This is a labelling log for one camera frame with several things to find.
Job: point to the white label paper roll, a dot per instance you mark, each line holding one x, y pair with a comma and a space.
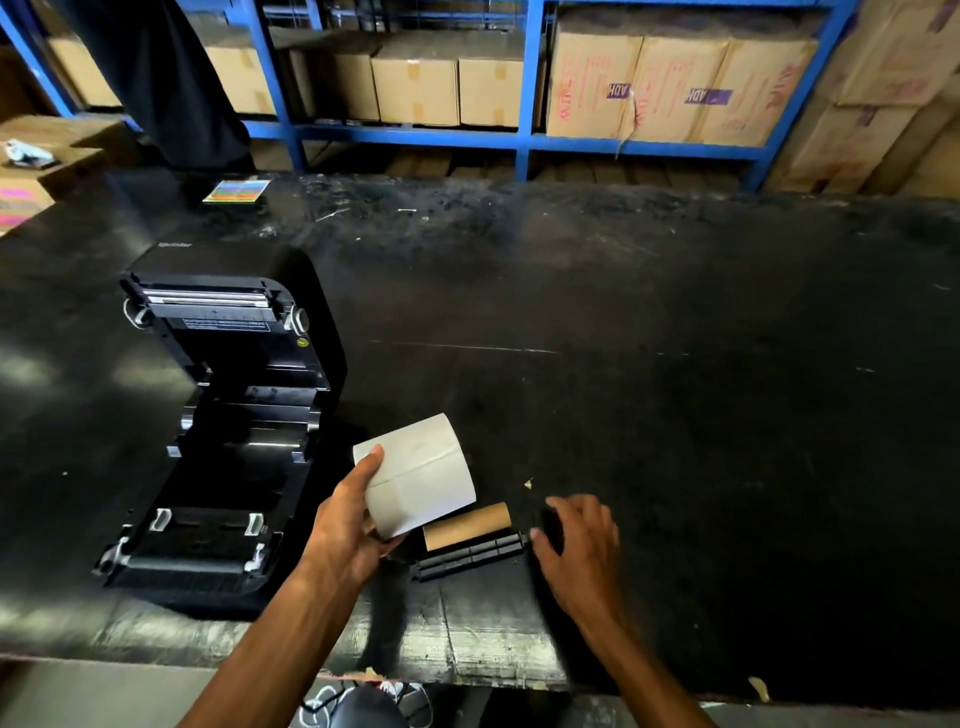
421, 480

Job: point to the person's right forearm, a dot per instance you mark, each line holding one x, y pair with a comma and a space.
645, 679

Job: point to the row of cardboard boxes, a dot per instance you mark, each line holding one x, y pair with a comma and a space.
592, 82

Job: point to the person's right hand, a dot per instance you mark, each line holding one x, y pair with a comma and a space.
585, 562

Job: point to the brown cardboard core tube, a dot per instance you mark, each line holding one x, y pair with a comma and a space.
466, 526

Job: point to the person's left forearm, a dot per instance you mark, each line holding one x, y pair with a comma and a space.
277, 652

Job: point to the colourful sticker card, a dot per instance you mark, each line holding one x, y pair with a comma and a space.
236, 191

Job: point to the open carton with pink print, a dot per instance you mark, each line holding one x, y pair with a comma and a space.
45, 184

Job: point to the person's left hand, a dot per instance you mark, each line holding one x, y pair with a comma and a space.
341, 529

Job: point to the white and blue cloth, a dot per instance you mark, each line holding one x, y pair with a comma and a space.
28, 154

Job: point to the small paper scrap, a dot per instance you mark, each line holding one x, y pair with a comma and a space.
759, 688

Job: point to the blue metal shelf rack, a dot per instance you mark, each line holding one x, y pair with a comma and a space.
529, 139

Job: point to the person's right thumb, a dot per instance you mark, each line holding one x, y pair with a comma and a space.
543, 541

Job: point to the large brown printed carton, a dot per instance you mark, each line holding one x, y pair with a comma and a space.
840, 146
934, 161
904, 52

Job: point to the black printer roll spindle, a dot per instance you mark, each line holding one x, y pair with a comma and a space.
469, 556

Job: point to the black label printer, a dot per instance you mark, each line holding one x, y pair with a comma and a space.
232, 420

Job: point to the person's left thumb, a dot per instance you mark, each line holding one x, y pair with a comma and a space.
369, 474

